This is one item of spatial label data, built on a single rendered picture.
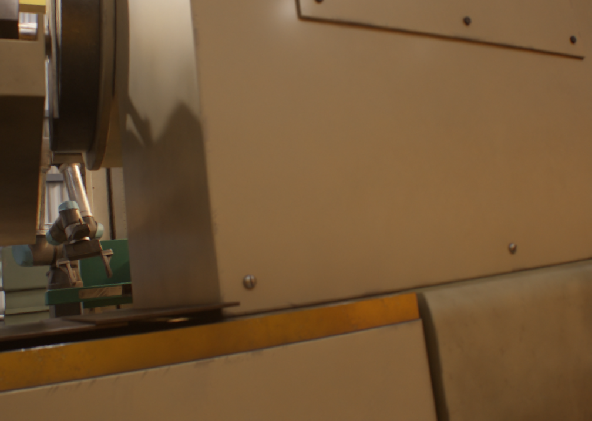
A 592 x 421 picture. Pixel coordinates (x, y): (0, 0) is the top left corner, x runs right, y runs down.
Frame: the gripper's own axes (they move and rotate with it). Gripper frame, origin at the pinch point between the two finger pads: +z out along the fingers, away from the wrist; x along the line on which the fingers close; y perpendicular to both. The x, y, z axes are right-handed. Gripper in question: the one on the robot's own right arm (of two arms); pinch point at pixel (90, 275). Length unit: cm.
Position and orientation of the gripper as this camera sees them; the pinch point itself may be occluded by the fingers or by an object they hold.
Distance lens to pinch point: 203.9
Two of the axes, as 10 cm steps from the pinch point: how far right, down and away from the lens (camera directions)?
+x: -7.8, 1.2, -6.1
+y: -4.4, 5.8, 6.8
